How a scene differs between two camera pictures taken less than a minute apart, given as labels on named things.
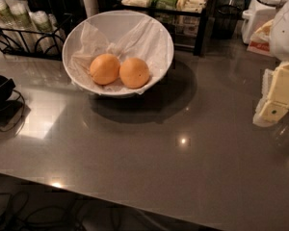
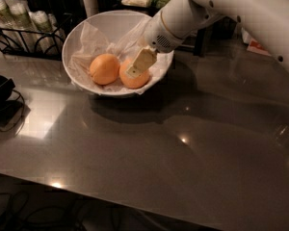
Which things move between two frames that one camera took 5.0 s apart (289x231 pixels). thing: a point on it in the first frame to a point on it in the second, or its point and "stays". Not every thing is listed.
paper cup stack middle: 22,18 stays
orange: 104,68 stays
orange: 134,73 stays
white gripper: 285,33 to 158,33
